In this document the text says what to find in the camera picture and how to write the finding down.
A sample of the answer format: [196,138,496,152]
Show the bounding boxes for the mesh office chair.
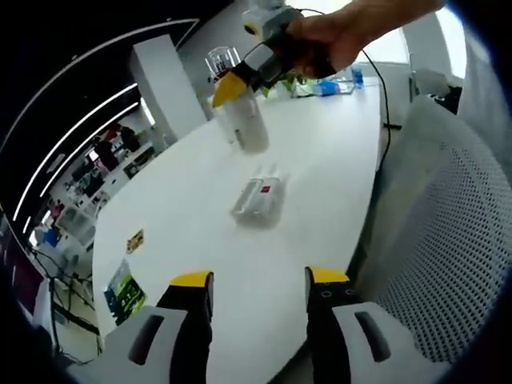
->
[354,94,506,363]

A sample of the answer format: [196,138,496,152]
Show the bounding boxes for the ceiling light strip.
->
[22,102,140,235]
[12,82,140,222]

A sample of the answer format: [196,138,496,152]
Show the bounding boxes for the small red-label skincare bottle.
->
[246,163,290,230]

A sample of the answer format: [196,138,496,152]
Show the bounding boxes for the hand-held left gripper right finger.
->
[304,266,421,384]

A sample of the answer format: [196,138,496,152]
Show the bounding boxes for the dark office chair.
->
[410,68,461,117]

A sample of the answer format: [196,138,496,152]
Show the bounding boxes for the tall red-collar skincare bottle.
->
[204,45,270,156]

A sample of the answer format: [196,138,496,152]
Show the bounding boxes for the black cables under desk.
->
[30,246,103,363]

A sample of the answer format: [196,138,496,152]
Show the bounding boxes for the white shelf cart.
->
[51,199,97,246]

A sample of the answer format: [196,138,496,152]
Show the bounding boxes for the person's right hand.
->
[286,4,386,79]

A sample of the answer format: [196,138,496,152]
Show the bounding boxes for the large window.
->
[351,7,469,81]

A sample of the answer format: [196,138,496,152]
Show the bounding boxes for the small gold packet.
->
[126,228,146,254]

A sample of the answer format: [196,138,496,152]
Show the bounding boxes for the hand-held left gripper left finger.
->
[102,270,214,384]

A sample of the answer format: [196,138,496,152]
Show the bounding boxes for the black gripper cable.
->
[298,6,401,171]

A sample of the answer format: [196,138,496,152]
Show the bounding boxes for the blue packet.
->
[311,78,341,97]

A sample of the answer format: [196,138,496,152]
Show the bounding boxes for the potted green plant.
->
[279,68,319,97]

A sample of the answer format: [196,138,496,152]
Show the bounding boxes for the green foil packet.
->
[102,258,146,326]

